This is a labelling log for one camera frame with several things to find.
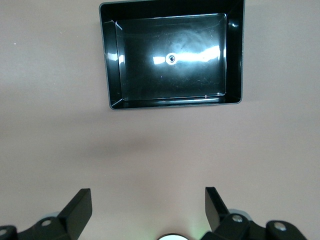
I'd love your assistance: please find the black plastic box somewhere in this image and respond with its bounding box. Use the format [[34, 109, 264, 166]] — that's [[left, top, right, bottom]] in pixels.
[[98, 0, 245, 111]]

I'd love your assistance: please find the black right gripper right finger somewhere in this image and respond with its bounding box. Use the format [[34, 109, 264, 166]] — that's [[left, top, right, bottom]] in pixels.
[[204, 186, 309, 240]]

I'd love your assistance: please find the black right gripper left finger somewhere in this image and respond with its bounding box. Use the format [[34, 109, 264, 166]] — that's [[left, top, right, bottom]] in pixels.
[[0, 188, 93, 240]]

